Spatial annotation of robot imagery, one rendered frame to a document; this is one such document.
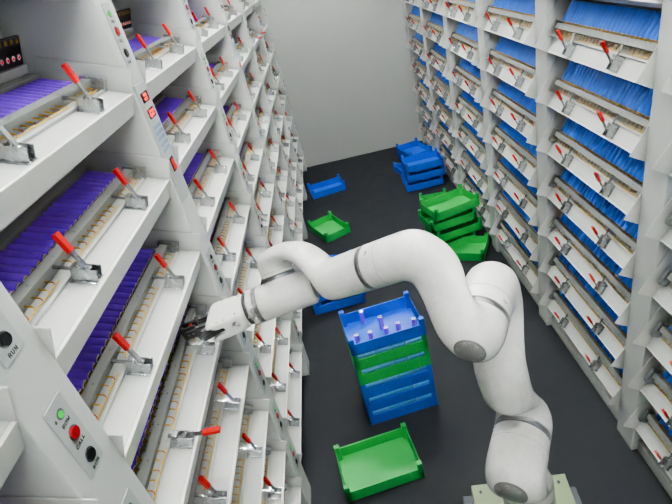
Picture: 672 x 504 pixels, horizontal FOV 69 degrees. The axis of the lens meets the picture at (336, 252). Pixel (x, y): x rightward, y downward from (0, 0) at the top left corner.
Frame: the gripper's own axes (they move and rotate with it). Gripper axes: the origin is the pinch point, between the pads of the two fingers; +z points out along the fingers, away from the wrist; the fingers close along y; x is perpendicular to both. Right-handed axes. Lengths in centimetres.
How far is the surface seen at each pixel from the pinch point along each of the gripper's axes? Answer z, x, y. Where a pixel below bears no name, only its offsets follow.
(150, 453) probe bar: 3.2, -2.7, -31.3
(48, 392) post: -8, 29, -48
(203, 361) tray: 0.2, -7.2, -3.7
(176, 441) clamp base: 0.5, -5.6, -27.5
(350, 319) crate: -22, -65, 68
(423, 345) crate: -47, -77, 52
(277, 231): 6, -47, 136
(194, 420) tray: -0.9, -7.7, -21.2
